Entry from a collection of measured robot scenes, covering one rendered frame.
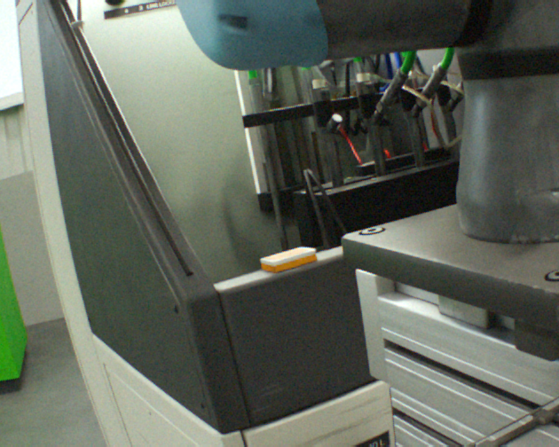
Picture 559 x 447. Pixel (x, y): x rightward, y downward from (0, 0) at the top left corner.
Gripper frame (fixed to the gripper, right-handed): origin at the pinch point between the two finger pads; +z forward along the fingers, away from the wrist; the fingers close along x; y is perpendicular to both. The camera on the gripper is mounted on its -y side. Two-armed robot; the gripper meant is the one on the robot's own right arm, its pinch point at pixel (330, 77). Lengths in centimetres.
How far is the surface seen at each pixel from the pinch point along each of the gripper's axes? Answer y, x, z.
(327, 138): -3.1, -0.6, 8.8
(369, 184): 1.2, 2.2, 15.8
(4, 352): -256, -44, 91
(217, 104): -31.8, -3.5, 0.9
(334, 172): -3.2, -0.6, 13.6
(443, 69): 7.7, 15.5, 0.8
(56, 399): -234, -26, 113
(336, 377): 22.1, -19.7, 32.4
